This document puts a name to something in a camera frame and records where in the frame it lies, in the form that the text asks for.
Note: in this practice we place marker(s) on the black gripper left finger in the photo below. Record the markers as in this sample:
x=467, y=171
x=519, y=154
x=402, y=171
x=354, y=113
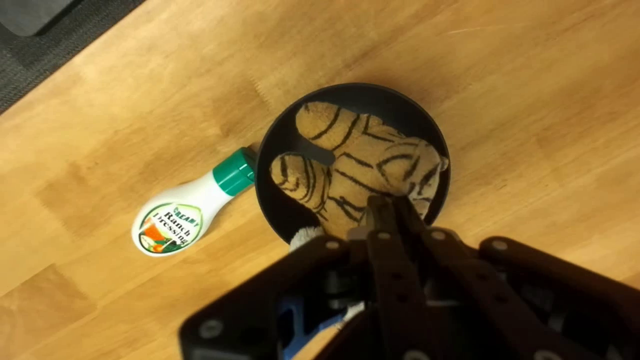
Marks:
x=392, y=293

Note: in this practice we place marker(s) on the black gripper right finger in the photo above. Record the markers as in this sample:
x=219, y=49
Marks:
x=467, y=293

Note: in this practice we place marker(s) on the striped toy tiger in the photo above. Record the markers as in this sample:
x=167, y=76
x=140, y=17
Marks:
x=346, y=150

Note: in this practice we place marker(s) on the black bowl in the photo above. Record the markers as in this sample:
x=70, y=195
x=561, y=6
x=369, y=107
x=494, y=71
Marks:
x=278, y=207

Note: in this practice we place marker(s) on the white bottle green cap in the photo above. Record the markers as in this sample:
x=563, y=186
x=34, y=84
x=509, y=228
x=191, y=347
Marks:
x=176, y=216

